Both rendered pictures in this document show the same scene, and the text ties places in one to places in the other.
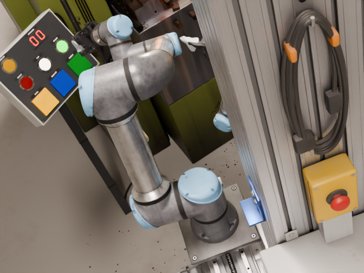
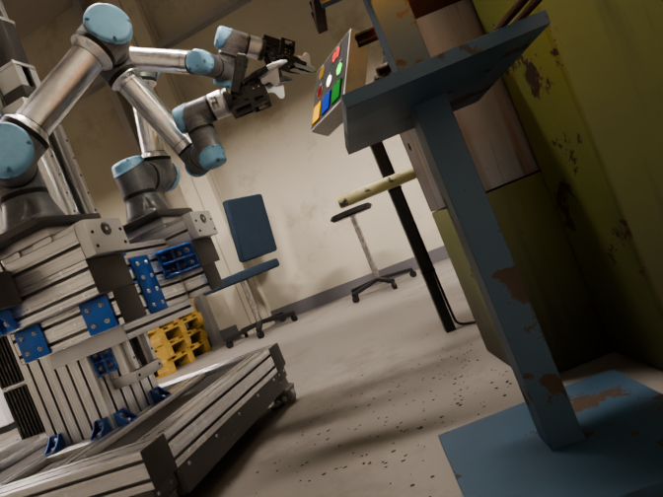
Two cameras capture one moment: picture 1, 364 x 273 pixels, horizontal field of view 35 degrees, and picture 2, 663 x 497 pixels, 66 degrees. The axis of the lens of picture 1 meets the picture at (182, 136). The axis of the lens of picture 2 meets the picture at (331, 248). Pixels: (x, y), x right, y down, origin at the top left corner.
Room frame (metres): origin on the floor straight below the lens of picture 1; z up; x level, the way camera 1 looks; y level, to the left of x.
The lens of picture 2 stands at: (1.97, -1.62, 0.49)
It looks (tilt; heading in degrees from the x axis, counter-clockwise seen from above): 0 degrees down; 104
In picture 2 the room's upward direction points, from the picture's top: 22 degrees counter-clockwise
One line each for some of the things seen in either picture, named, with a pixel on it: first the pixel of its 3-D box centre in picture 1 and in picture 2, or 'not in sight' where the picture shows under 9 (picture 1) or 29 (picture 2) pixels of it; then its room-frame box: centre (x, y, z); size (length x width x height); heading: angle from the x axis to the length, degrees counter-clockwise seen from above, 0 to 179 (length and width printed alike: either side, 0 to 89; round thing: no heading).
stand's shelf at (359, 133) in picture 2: not in sight; (424, 99); (2.00, -0.69, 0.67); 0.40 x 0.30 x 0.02; 101
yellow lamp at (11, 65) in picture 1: (9, 65); not in sight; (1.70, 0.47, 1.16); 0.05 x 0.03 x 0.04; 103
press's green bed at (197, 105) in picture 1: (185, 88); (569, 248); (2.23, -0.12, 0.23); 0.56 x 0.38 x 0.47; 13
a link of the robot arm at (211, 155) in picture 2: not in sight; (207, 149); (1.41, -0.26, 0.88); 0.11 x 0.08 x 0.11; 131
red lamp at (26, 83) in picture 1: (26, 83); not in sight; (1.67, 0.44, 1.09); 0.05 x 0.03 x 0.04; 103
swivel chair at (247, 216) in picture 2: not in sight; (241, 269); (0.11, 2.56, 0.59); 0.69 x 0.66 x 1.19; 0
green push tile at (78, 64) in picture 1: (79, 65); (337, 92); (1.76, 0.26, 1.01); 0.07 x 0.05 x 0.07; 128
